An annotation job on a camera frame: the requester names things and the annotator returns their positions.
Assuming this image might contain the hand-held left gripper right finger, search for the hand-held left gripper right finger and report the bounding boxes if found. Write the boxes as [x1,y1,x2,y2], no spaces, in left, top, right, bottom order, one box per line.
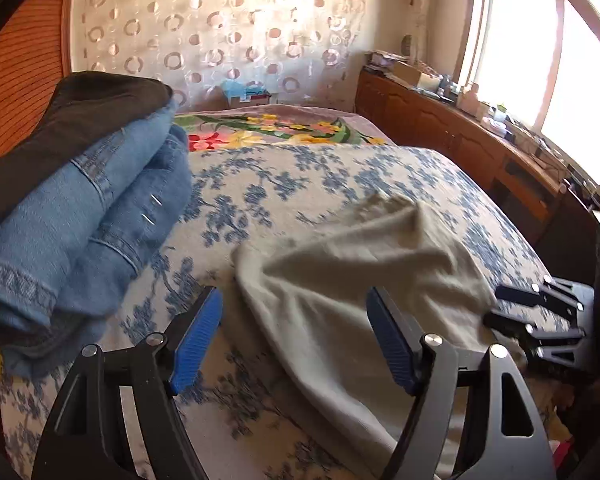
[365,286,556,480]

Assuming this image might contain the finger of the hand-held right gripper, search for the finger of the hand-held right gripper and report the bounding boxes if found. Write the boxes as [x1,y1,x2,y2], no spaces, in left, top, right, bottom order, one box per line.
[482,310,586,367]
[495,275,586,316]

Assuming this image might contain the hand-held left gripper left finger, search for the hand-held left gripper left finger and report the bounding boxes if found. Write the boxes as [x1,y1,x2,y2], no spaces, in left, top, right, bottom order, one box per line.
[32,285,224,480]

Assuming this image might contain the grey-green pants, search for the grey-green pants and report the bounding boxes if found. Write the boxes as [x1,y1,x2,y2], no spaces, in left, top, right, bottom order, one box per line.
[232,195,511,480]

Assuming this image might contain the black pants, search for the black pants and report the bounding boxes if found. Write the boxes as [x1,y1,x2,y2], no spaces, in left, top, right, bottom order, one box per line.
[0,71,173,246]

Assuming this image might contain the blue denim jeans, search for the blue denim jeans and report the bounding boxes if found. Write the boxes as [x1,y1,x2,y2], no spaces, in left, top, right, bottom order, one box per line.
[0,97,193,376]

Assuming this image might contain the bed with blue floral sheet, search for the bed with blue floral sheet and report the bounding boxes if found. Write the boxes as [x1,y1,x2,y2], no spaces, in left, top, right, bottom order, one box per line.
[0,142,561,480]

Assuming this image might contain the wooden cabinet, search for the wooden cabinet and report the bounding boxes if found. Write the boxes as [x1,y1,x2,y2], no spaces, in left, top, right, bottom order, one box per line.
[355,67,600,241]

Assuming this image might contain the white plastic bottle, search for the white plastic bottle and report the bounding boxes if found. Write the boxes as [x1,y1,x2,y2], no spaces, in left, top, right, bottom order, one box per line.
[462,82,481,116]

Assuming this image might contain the colourful flower blanket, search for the colourful flower blanket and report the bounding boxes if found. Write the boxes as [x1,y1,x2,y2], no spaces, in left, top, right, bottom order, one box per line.
[172,105,393,153]

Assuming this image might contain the wooden-framed window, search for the wooden-framed window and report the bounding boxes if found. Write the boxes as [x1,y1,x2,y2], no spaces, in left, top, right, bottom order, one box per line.
[455,0,600,186]

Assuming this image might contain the brown cardboard box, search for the brown cardboard box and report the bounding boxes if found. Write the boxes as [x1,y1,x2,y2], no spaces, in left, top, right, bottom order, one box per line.
[392,60,431,88]

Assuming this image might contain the cardboard box with blue cloth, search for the cardboard box with blue cloth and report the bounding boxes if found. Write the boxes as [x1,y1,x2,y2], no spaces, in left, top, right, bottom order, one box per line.
[222,80,281,108]

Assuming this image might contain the circle-patterned sheer curtain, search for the circle-patterned sheer curtain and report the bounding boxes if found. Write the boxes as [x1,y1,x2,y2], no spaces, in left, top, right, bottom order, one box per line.
[72,0,368,113]

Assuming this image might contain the wooden slatted wardrobe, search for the wooden slatted wardrobe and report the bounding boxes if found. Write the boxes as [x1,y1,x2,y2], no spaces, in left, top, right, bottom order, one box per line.
[0,0,76,171]

